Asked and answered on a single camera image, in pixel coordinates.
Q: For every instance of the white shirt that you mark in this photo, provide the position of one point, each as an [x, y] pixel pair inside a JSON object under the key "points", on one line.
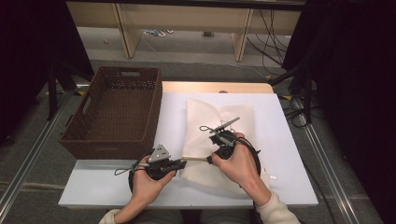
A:
{"points": [[159, 169]]}

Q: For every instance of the person's right hand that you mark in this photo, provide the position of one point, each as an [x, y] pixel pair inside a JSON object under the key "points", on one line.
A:
{"points": [[243, 171]]}

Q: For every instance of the small grey block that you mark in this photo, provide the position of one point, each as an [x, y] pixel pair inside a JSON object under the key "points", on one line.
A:
{"points": [[208, 33]]}

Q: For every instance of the cream cloth with print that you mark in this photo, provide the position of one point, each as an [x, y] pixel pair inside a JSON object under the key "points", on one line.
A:
{"points": [[199, 115]]}

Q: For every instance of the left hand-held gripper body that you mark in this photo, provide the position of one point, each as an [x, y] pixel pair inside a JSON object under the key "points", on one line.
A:
{"points": [[159, 169]]}

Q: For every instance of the metal floor rail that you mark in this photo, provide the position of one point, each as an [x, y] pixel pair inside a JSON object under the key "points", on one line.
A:
{"points": [[31, 152], [327, 174]]}

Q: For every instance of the black tripod stand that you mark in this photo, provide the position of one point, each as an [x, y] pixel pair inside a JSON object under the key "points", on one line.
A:
{"points": [[51, 93], [308, 93]]}

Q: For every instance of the black curtain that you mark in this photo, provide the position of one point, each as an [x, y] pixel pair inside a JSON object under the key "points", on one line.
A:
{"points": [[31, 46], [358, 93]]}

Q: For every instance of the light wooden bench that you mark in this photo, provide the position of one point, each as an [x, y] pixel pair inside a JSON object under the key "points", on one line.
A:
{"points": [[186, 18]]}

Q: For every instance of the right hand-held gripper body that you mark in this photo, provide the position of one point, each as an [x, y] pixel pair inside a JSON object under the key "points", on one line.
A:
{"points": [[224, 141]]}

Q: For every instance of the person's grey trousers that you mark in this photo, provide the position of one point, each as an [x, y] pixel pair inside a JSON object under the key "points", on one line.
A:
{"points": [[218, 217]]}

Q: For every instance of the brown woven basket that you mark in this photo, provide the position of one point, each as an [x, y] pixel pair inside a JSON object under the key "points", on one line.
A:
{"points": [[118, 118]]}

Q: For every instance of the person's left hand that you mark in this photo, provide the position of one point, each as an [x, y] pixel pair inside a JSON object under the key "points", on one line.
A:
{"points": [[149, 189]]}

